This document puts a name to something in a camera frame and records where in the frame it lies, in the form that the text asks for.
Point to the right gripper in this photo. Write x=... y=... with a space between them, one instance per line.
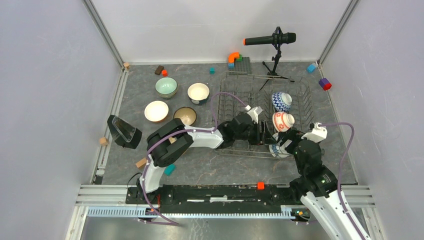
x=292 y=134

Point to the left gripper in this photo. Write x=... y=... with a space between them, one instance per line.
x=267 y=137

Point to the red and white bowl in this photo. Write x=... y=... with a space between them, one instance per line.
x=282 y=121

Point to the teal and white bowl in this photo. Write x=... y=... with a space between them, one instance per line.
x=198 y=93

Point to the dark brown patterned bowl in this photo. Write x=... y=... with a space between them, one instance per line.
x=186 y=114

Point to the mint green flower bowl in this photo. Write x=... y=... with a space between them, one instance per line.
x=166 y=87

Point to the orange bowl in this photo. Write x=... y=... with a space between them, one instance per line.
x=156 y=111

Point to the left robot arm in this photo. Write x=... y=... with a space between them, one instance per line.
x=168 y=143

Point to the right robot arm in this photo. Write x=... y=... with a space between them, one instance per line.
x=317 y=187

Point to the blue floral white bowl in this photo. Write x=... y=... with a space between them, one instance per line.
x=279 y=151

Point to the blue zigzag pattern bowl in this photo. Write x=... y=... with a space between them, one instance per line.
x=281 y=101

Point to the small orange cube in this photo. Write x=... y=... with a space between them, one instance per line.
x=260 y=186

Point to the purple and red block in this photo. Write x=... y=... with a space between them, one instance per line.
x=325 y=84

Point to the light blue block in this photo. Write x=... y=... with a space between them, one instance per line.
x=312 y=67

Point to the grey building block baseplate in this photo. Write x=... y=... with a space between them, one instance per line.
x=242 y=67

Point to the green block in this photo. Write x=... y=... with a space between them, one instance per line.
x=239 y=58

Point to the orange curved block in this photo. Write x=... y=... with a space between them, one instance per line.
x=233 y=57

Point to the black microphone orange tip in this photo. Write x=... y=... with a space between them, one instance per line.
x=270 y=39

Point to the black microphone tripod stand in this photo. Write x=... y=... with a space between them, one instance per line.
x=272 y=72

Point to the teal block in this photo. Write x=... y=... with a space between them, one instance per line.
x=169 y=169

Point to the red orange small block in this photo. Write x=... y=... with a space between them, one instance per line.
x=164 y=73

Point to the brown block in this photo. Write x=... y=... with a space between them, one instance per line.
x=159 y=70

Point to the tan wooden brick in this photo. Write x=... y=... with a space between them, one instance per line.
x=141 y=163

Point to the black clear-top box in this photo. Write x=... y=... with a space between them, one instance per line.
x=123 y=134

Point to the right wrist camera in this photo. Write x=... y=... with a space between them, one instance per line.
x=317 y=133

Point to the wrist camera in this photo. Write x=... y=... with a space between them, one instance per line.
x=317 y=133
x=254 y=112

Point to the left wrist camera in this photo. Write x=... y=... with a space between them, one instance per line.
x=254 y=112

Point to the grey wire dish rack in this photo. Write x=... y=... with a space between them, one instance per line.
x=238 y=88

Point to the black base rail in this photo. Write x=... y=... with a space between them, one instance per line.
x=215 y=199

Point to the wooden cube at wall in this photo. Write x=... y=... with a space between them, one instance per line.
x=103 y=141

